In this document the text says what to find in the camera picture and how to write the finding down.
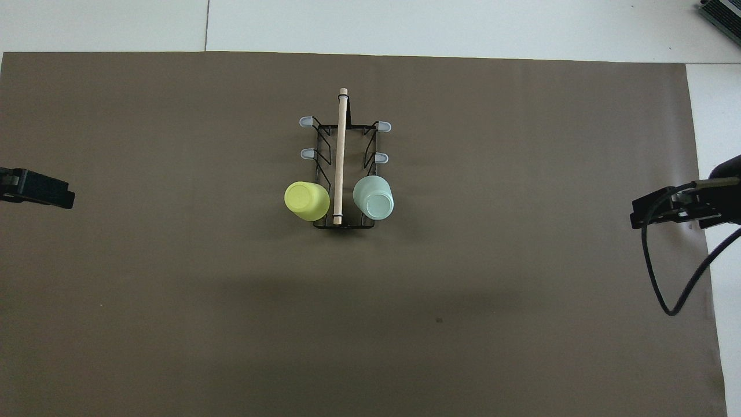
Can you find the green plastic cup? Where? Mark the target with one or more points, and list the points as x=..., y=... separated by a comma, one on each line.
x=373, y=200

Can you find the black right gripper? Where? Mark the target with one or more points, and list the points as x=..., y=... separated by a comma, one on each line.
x=709, y=205

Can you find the yellow plastic cup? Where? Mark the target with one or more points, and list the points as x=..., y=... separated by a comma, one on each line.
x=307, y=201

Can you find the brown table mat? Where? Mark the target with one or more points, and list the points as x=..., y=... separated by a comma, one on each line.
x=231, y=318

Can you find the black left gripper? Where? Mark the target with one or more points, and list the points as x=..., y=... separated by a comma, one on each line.
x=10, y=185

